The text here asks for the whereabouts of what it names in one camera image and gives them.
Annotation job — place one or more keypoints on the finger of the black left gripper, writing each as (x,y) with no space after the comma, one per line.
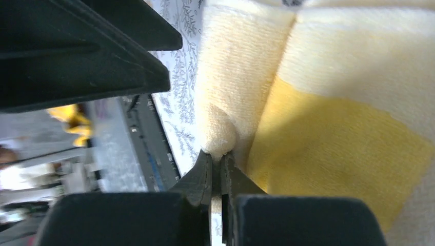
(140,22)
(56,53)

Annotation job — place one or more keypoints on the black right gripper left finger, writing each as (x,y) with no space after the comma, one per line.
(179,216)

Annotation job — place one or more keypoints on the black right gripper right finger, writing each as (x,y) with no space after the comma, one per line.
(252,217)

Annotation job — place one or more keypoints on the yellow duck towel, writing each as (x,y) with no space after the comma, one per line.
(329,98)

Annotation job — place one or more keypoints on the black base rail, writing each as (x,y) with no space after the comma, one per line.
(150,143)

